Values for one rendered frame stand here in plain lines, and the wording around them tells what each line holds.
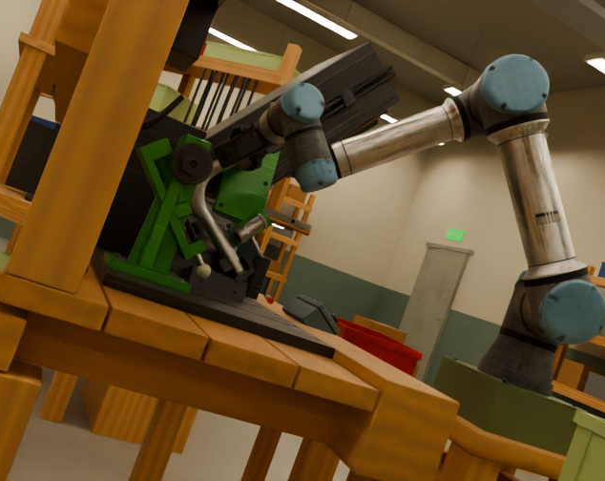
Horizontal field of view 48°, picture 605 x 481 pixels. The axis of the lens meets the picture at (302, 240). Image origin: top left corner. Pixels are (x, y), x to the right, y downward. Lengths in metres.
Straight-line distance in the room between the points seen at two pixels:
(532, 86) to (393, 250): 10.80
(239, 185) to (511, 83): 0.64
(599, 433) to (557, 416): 0.43
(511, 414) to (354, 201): 10.37
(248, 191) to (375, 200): 10.25
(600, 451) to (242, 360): 0.48
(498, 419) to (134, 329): 0.71
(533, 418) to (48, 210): 0.94
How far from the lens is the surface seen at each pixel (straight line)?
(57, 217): 0.90
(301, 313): 1.53
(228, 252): 1.50
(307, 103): 1.26
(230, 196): 1.56
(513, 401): 1.34
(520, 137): 1.31
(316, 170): 1.25
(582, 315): 1.30
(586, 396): 7.32
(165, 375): 1.03
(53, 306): 0.91
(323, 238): 11.42
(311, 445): 1.68
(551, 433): 1.42
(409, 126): 1.41
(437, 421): 1.11
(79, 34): 1.01
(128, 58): 0.92
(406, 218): 12.09
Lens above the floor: 1.01
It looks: 2 degrees up
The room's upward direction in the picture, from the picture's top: 20 degrees clockwise
